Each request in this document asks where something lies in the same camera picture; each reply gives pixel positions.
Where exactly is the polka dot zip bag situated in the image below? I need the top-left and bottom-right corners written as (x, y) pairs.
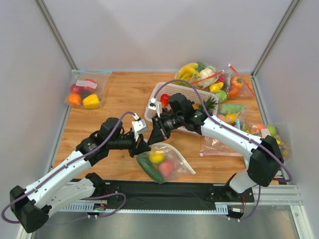
top-left (136, 143), bottom-right (196, 184)

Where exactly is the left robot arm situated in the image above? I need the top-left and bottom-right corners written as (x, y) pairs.
top-left (8, 115), bottom-right (151, 233)

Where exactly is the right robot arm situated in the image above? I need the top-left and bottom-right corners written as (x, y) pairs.
top-left (148, 93), bottom-right (284, 193)

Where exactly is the fake green cucumber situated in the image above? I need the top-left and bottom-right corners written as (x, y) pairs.
top-left (137, 157), bottom-right (164, 184)

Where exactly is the fake yellow apple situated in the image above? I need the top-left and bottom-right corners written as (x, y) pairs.
top-left (149, 151), bottom-right (165, 164)

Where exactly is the fake red strawberry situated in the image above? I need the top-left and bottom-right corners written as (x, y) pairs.
top-left (160, 94), bottom-right (170, 108)

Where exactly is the fake pink peach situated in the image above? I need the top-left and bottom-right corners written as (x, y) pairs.
top-left (158, 160), bottom-right (174, 177)

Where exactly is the fake pineapple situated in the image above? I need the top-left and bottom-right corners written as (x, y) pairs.
top-left (192, 97), bottom-right (217, 112)

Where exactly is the fake banana bunch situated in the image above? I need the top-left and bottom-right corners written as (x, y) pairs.
top-left (175, 62), bottom-right (200, 82)

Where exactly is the fake yellow bell pepper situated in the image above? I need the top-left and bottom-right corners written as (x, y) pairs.
top-left (82, 94), bottom-right (100, 109)

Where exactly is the orange zip bag with bananas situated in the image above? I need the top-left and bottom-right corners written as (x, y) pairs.
top-left (174, 61), bottom-right (224, 89)

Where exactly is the blue zip bag with fruit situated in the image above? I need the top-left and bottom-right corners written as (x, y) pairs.
top-left (66, 69), bottom-right (112, 109)

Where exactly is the fake orange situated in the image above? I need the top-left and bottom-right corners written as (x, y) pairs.
top-left (67, 93), bottom-right (82, 107)

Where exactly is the blue zip bag right side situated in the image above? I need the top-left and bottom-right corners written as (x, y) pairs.
top-left (216, 103), bottom-right (267, 170)

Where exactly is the red zip bag with vegetables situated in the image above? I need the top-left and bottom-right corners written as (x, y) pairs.
top-left (209, 64), bottom-right (255, 103)

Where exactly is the bag of nuts right edge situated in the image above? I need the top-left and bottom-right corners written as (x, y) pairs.
top-left (266, 124), bottom-right (291, 160)

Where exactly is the white plastic basket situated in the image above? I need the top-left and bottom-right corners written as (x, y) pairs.
top-left (145, 83), bottom-right (218, 136)

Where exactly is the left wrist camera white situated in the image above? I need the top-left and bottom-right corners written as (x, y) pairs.
top-left (132, 119), bottom-right (149, 141)

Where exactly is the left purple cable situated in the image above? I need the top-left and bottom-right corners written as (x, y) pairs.
top-left (1, 111), bottom-right (127, 225)

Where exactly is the purple cable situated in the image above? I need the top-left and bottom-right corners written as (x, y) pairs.
top-left (151, 79), bottom-right (293, 222)
top-left (1, 111), bottom-right (127, 225)

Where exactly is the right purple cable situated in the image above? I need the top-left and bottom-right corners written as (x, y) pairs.
top-left (151, 79), bottom-right (293, 222)

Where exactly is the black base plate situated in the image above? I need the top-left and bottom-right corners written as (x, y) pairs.
top-left (93, 180), bottom-right (254, 211)

